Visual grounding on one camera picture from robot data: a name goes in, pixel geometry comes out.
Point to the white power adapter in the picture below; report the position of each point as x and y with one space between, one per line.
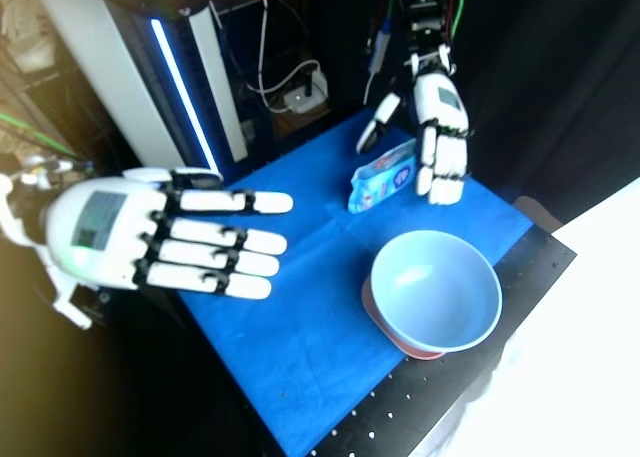
300 101

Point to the pink square plate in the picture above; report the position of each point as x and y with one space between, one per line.
420 354

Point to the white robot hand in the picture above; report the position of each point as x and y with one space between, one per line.
100 227
440 102

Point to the white tower with blue light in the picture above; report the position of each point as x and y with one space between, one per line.
100 62

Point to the blue wet wipes packet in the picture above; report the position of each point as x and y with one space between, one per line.
380 182

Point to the blue table cloth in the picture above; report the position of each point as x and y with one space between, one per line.
300 337

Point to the white plug with blue tip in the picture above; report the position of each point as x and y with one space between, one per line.
380 44

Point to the light blue bowl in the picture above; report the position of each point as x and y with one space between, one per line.
435 287

